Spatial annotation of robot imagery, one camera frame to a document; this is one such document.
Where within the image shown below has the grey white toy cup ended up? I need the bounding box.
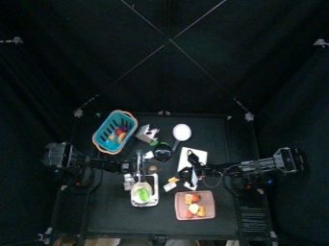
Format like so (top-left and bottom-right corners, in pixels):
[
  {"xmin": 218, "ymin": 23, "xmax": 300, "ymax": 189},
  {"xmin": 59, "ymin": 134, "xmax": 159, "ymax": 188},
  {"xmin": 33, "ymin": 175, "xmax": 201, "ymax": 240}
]
[{"xmin": 122, "ymin": 173, "xmax": 136, "ymax": 191}]

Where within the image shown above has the white oval bowl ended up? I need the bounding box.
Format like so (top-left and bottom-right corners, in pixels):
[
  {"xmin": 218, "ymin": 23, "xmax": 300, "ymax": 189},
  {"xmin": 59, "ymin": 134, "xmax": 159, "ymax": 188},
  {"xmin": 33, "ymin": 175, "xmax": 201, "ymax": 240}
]
[{"xmin": 132, "ymin": 182, "xmax": 154, "ymax": 205}]

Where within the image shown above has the green toy vegetable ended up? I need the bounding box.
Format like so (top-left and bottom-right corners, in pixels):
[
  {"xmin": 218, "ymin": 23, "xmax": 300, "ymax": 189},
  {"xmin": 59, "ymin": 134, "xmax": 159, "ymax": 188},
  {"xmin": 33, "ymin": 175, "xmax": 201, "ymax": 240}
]
[{"xmin": 136, "ymin": 187, "xmax": 150, "ymax": 203}]

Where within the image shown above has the white yellow egg block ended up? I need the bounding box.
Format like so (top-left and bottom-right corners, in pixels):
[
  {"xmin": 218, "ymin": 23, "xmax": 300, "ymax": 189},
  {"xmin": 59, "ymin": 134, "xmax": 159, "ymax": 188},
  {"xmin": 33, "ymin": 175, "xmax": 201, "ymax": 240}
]
[{"xmin": 162, "ymin": 176, "xmax": 181, "ymax": 193}]

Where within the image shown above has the white paper sheet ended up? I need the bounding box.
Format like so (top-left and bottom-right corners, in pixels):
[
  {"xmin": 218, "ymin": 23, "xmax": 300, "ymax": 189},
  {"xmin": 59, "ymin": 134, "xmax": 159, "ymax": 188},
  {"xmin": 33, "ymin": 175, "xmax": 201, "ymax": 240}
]
[{"xmin": 176, "ymin": 146, "xmax": 210, "ymax": 173}]

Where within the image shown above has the white toy frying pan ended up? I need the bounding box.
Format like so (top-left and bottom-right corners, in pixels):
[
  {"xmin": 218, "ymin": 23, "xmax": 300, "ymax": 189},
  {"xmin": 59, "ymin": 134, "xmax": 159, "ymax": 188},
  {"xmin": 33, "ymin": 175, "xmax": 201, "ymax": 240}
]
[{"xmin": 170, "ymin": 123, "xmax": 193, "ymax": 153}]

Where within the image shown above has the pink rectangular plate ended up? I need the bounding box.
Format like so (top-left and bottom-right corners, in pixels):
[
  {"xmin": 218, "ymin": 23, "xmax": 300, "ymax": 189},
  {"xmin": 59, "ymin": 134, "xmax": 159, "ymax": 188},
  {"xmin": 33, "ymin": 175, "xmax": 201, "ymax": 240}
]
[{"xmin": 174, "ymin": 189, "xmax": 217, "ymax": 221}]

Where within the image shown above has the grey white toy box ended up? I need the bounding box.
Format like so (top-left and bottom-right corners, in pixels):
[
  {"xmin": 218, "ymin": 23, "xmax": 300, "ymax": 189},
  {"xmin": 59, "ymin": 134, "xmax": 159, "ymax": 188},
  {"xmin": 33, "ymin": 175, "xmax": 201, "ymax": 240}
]
[{"xmin": 135, "ymin": 123, "xmax": 160, "ymax": 144}]

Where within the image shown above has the white dish tray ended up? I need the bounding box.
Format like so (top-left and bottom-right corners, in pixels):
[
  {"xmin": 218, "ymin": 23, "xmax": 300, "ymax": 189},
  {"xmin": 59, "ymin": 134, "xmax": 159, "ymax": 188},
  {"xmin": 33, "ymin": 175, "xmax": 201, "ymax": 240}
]
[{"xmin": 130, "ymin": 172, "xmax": 160, "ymax": 209}]

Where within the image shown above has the black cable loop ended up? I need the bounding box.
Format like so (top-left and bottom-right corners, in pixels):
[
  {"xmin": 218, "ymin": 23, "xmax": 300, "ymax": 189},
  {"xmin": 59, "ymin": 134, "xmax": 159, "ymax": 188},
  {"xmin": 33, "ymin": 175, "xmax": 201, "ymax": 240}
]
[{"xmin": 201, "ymin": 170, "xmax": 225, "ymax": 189}]

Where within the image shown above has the teal basket with orange rim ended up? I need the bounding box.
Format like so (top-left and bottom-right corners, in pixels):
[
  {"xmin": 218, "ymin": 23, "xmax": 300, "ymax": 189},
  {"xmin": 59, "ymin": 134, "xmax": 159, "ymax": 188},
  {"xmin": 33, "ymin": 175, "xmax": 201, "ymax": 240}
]
[{"xmin": 91, "ymin": 110, "xmax": 139, "ymax": 156}]

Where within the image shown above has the black toy pan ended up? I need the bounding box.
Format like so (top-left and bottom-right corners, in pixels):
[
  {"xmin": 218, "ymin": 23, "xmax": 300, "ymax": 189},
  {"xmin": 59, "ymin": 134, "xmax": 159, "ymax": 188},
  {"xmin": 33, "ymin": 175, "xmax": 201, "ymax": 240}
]
[{"xmin": 152, "ymin": 143, "xmax": 174, "ymax": 162}]

